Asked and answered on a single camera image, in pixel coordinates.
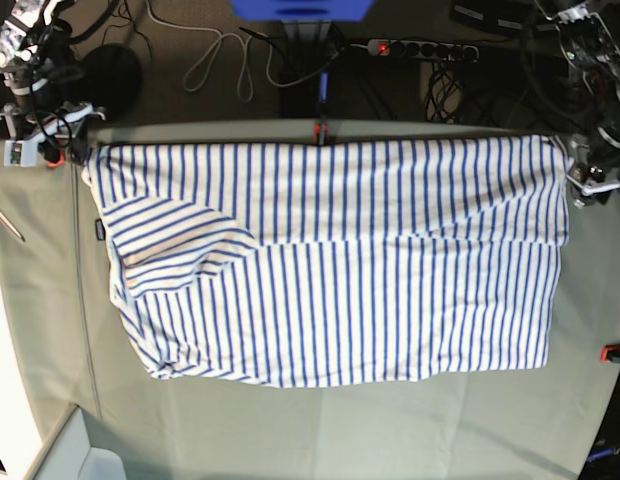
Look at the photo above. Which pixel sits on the white power strip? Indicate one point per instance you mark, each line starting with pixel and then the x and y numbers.
pixel 423 50

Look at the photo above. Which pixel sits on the green table cloth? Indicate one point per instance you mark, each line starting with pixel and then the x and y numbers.
pixel 70 348

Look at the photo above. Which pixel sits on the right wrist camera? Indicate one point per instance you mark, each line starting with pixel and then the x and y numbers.
pixel 20 153

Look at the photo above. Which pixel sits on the blue white striped t-shirt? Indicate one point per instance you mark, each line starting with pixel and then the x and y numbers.
pixel 294 266

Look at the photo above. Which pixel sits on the black round base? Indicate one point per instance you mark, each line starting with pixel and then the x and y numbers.
pixel 113 78

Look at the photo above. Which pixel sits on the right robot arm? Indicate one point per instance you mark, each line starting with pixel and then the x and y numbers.
pixel 48 115

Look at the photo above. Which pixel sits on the orange black clamp left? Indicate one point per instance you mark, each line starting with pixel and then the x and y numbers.
pixel 55 159

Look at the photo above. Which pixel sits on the orange black clamp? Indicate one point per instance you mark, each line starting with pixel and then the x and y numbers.
pixel 55 159
pixel 610 354

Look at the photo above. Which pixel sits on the white box corner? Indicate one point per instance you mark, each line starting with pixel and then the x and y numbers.
pixel 66 452

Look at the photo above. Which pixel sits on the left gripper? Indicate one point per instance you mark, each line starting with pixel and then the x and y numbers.
pixel 594 172

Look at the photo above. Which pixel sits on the orange black clamp right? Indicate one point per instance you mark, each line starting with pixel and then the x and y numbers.
pixel 610 354

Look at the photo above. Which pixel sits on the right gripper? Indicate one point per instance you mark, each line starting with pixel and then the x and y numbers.
pixel 65 131

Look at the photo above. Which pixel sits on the red clamp table centre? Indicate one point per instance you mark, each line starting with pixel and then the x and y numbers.
pixel 320 132

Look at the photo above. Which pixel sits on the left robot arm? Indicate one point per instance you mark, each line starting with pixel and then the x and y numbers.
pixel 589 38

